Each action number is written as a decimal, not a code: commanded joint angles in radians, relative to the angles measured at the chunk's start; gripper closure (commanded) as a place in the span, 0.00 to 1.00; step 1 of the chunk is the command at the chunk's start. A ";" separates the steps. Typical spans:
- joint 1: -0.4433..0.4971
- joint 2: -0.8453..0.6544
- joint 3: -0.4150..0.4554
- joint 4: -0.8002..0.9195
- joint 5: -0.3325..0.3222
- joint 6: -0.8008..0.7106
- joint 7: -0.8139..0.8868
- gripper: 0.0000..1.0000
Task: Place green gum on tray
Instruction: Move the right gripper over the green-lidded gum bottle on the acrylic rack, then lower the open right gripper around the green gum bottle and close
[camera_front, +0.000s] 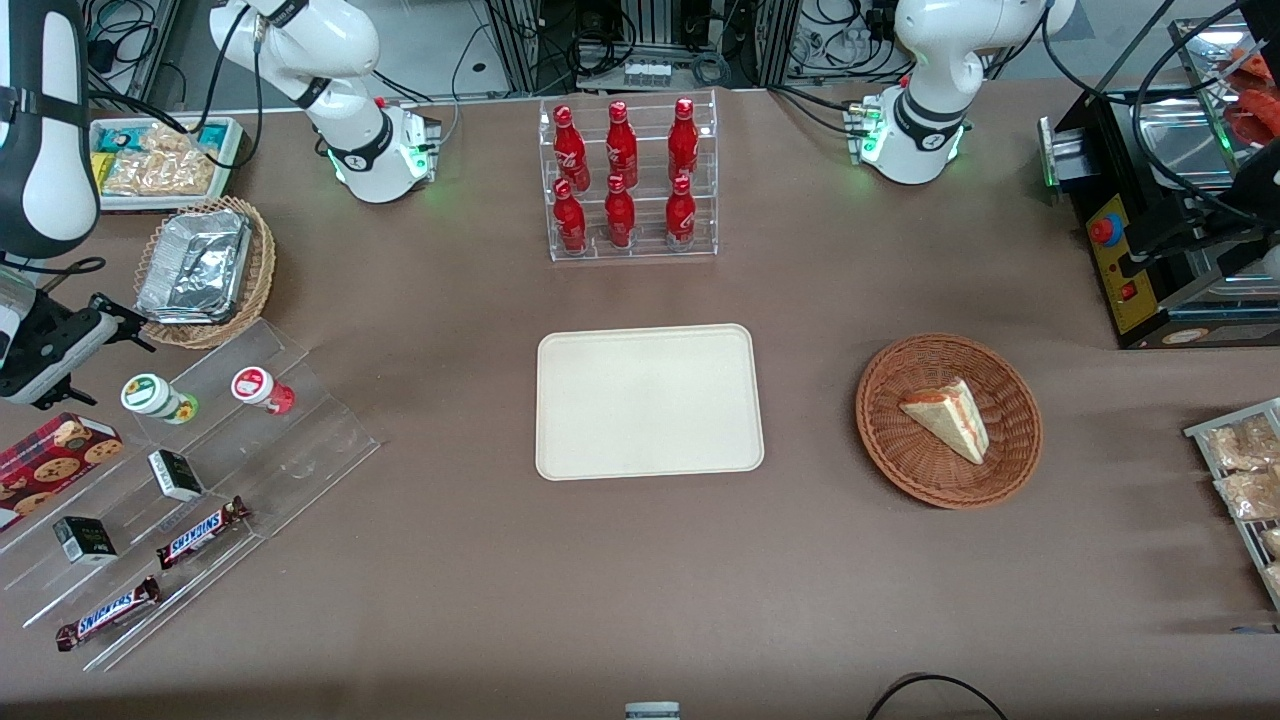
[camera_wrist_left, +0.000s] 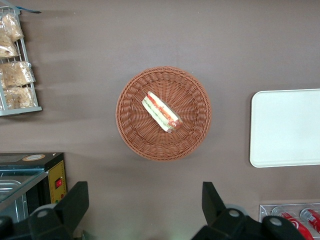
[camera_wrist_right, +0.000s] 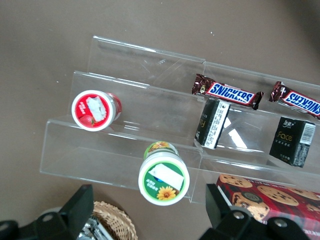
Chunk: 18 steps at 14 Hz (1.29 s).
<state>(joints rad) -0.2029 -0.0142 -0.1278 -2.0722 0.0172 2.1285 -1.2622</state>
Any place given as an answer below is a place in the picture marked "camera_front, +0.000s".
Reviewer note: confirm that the beige plastic serving tray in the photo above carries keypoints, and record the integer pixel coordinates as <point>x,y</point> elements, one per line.
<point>650,402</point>

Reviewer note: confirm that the dark green small box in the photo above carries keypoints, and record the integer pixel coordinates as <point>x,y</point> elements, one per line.
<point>176,476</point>
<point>85,540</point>

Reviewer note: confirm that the brown Snickers bar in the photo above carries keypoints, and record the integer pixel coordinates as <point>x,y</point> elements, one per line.
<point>200,533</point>
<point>108,613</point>

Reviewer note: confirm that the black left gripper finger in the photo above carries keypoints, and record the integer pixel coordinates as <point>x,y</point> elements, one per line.
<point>1133,268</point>
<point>1142,232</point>

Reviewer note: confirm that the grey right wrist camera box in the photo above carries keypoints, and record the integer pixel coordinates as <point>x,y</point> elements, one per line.
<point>70,350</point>

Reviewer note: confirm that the round brown wicker basket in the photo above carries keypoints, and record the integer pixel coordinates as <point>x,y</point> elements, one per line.
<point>900,450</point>

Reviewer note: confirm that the clear bag of pastries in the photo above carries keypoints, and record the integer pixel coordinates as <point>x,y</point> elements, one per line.
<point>1250,495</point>
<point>1272,542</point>
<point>1274,580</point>
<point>1245,445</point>

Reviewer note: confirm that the triangular wrapped sandwich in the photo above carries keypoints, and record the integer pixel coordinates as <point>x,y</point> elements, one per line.
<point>950,418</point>

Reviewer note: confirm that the oval light wicker basket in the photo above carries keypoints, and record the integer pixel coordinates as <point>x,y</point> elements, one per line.
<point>262,265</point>

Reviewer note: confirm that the teal snack packet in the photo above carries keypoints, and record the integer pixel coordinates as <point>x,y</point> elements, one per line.
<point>214,135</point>

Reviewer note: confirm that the stack of foil trays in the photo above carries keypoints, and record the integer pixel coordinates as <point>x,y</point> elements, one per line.
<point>195,265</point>

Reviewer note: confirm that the white rectangular snack tray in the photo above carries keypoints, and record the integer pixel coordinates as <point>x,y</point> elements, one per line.
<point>235,165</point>

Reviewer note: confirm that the red food item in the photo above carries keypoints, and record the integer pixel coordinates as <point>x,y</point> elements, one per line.
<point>1255,110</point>

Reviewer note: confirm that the white power strip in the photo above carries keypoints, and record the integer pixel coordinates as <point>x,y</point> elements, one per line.
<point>646,73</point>

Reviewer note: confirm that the small grey device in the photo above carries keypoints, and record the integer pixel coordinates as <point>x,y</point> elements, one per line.
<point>652,711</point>

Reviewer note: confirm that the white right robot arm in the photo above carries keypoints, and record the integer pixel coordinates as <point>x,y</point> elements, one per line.
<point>360,150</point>

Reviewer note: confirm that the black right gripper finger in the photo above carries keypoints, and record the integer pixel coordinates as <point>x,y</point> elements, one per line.
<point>108,306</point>
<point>132,334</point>

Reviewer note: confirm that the yellow snack packet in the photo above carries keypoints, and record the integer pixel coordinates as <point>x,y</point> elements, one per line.
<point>100,168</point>

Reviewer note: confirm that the clear bag of crackers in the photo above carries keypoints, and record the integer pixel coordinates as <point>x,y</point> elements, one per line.
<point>160,165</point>

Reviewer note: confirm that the green sunflower gum bottle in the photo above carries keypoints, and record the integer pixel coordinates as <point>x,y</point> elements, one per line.
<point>155,396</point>

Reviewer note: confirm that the red cola bottle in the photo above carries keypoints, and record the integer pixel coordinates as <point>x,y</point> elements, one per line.
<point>621,148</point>
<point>619,218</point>
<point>683,142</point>
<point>569,222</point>
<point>570,150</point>
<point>680,216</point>

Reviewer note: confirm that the black appliance with yellow panel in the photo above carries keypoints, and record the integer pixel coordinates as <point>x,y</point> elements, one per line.
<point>1120,270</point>

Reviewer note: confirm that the clear acrylic bottle rack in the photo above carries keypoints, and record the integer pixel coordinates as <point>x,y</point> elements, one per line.
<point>645,252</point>

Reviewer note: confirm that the clear acrylic stepped display stand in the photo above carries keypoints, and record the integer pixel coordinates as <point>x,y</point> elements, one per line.
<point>300,450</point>

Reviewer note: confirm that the red cookie box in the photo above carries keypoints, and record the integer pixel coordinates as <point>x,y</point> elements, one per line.
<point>50,465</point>

